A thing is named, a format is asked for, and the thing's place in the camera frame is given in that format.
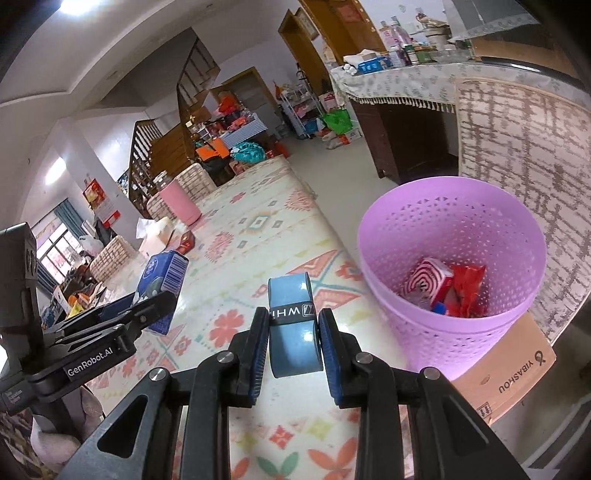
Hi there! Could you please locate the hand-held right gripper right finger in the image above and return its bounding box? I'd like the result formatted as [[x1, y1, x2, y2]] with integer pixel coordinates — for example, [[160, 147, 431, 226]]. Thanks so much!
[[318, 308, 529, 480]]

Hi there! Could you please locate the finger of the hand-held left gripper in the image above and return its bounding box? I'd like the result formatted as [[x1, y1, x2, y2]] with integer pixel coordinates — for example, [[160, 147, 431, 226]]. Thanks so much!
[[60, 291, 178, 348], [44, 294, 140, 339]]

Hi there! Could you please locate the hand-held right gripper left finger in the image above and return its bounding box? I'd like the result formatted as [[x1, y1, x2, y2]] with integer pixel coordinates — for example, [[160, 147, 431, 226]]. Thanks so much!
[[55, 307, 271, 480]]

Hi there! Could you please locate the blue grip tape roll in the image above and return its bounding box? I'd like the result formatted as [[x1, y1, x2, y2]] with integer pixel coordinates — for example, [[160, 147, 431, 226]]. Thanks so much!
[[267, 272, 324, 379]]

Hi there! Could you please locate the blue tissue pack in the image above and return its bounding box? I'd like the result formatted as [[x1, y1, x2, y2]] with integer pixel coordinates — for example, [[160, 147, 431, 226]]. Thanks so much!
[[136, 250, 190, 335]]

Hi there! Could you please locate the purple plastic wastebasket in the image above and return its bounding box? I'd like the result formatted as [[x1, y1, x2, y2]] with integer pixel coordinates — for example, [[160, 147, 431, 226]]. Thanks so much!
[[358, 180, 547, 381]]

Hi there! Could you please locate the red and white food box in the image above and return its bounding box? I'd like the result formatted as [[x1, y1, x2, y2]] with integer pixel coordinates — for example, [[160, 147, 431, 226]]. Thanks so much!
[[399, 257, 455, 309]]

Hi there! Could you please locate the red snack bag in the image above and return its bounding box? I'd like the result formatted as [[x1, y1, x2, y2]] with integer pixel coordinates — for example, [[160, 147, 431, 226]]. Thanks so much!
[[431, 264, 486, 318]]

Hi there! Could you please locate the beige patterned chair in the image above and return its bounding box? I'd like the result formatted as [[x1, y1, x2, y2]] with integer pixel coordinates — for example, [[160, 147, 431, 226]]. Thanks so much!
[[90, 235, 139, 282], [175, 162, 218, 199], [455, 78, 591, 342]]

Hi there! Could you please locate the white tissue pack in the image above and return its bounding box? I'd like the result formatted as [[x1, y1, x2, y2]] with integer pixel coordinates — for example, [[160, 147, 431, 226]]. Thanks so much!
[[136, 217, 178, 259]]

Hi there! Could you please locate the blue curtain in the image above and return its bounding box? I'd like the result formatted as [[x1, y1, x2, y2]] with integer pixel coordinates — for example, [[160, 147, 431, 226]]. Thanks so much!
[[53, 198, 86, 241]]

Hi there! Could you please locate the pink thermos bottle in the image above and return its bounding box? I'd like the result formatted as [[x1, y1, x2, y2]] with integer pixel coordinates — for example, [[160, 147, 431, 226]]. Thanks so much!
[[154, 171, 202, 227]]

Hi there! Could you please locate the patterned tablecloth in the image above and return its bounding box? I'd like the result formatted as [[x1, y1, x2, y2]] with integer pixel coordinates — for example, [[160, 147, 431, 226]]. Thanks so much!
[[92, 154, 407, 480]]

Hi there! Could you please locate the wooden staircase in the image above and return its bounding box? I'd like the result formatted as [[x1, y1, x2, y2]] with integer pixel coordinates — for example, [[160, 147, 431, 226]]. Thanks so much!
[[127, 37, 222, 208]]

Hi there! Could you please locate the brown cardboard box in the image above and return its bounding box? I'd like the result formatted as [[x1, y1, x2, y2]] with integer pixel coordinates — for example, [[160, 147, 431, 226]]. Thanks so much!
[[450, 311, 556, 425]]

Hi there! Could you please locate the green shopping bag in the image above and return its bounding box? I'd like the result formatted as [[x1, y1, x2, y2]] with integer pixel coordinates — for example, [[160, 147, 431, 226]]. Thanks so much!
[[323, 108, 358, 134]]

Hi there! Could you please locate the white storage rack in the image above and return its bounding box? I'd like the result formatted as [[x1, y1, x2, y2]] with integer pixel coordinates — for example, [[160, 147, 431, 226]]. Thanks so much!
[[281, 88, 324, 139]]

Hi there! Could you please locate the side table with fringed cloth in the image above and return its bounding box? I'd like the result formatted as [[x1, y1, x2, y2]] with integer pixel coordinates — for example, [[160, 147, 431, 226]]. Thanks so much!
[[329, 60, 591, 185]]

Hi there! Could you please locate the ceiling light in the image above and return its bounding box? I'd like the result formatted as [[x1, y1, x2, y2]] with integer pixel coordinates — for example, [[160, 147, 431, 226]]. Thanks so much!
[[58, 0, 109, 17]]

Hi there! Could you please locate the red wall calendar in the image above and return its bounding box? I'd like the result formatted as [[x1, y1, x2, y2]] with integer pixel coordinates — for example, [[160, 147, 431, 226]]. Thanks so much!
[[83, 179, 122, 227]]

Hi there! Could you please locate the framed wall picture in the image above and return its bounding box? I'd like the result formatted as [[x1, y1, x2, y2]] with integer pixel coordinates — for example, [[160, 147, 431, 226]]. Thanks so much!
[[295, 7, 319, 40]]

